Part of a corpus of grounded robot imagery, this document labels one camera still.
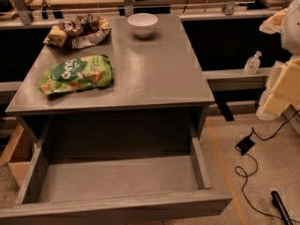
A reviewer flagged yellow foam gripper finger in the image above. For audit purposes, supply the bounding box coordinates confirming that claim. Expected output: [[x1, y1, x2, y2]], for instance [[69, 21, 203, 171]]
[[256, 57, 300, 121], [259, 8, 287, 35]]

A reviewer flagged green rice chip bag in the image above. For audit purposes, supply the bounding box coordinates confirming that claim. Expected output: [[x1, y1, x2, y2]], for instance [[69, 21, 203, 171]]
[[38, 54, 114, 96]]

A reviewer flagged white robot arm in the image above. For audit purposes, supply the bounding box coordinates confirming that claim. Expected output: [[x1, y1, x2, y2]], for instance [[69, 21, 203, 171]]
[[256, 0, 300, 121]]

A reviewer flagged grey drawer cabinet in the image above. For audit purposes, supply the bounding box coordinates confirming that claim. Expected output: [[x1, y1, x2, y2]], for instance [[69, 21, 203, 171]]
[[7, 15, 214, 159]]

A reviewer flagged brown snack bag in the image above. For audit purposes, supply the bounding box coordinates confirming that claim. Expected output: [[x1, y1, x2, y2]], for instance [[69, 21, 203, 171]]
[[44, 14, 111, 50]]

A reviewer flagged open grey top drawer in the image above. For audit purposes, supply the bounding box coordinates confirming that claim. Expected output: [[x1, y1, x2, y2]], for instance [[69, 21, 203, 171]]
[[0, 122, 232, 225]]

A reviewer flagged clear sanitizer pump bottle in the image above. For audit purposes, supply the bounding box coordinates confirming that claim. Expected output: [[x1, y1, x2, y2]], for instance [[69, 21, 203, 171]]
[[244, 51, 262, 75]]

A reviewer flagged black power adapter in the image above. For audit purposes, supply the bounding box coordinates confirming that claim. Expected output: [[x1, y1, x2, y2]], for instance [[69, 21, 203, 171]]
[[235, 136, 255, 156]]

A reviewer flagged white ceramic bowl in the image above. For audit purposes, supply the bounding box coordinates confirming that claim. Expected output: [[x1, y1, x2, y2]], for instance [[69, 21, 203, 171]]
[[127, 13, 158, 38]]

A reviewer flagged grey metal railing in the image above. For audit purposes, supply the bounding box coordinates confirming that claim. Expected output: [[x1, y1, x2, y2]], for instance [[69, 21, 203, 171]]
[[0, 0, 292, 30]]

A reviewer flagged cardboard box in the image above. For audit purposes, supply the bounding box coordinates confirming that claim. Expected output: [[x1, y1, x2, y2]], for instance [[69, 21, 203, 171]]
[[0, 124, 33, 187]]

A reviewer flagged black power cable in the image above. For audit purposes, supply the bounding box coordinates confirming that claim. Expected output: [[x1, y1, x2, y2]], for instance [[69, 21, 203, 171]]
[[234, 109, 300, 223]]

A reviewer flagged black cylindrical tool handle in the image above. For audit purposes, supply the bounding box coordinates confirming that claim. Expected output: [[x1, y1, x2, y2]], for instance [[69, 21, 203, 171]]
[[271, 190, 293, 225]]

